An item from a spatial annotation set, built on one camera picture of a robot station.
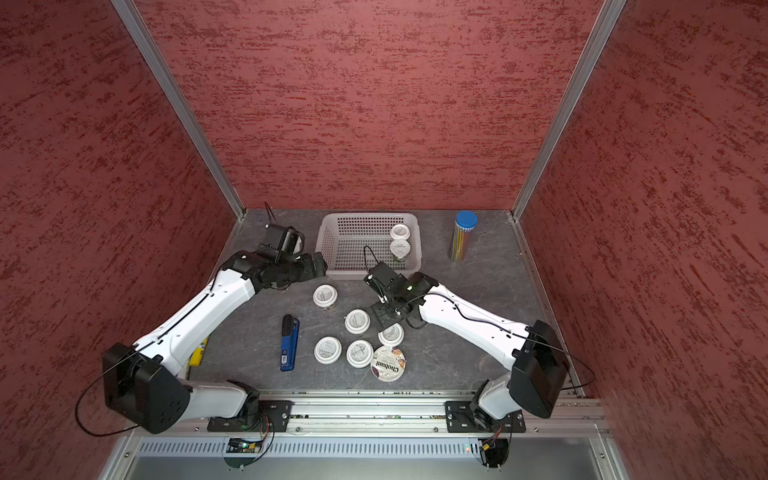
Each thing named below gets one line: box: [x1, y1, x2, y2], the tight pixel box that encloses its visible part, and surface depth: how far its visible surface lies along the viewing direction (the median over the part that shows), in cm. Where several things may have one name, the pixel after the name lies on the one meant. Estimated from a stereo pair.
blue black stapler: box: [280, 314, 300, 371], surface depth 86 cm
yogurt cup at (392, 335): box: [378, 322, 405, 347], surface depth 82 cm
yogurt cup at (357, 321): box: [344, 308, 371, 335], surface depth 85 cm
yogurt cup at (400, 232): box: [390, 223, 411, 241], surface depth 105 cm
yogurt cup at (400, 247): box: [390, 239, 411, 259], surface depth 103 cm
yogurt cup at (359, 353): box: [346, 339, 374, 369], surface depth 79 cm
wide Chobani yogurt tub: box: [370, 346, 407, 382], surface depth 79 cm
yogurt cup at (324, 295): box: [312, 284, 338, 308], surface depth 91 cm
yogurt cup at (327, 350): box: [313, 336, 342, 365], surface depth 80 cm
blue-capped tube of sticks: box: [451, 210, 479, 262], surface depth 97 cm
